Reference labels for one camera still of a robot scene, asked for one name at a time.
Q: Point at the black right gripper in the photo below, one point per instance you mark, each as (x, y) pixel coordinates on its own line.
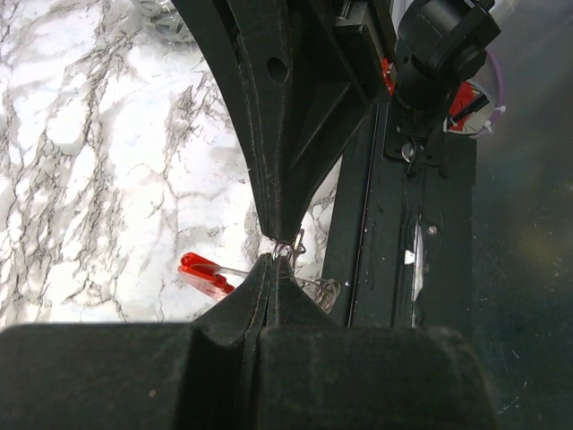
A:
(422, 61)

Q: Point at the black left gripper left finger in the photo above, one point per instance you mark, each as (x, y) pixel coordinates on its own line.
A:
(170, 375)

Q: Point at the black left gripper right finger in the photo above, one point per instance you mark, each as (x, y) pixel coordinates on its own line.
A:
(313, 374)

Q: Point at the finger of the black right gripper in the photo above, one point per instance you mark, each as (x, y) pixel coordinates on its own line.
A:
(334, 79)
(216, 32)

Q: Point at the red handled metal key holder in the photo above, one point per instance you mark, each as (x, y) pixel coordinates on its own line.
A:
(217, 282)

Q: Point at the key with black tag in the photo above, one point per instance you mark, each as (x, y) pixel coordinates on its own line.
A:
(291, 251)

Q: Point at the silver foil packet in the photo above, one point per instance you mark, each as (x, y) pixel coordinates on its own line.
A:
(162, 18)

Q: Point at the black metal base rail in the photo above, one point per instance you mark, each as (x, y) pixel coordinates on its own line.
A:
(400, 245)

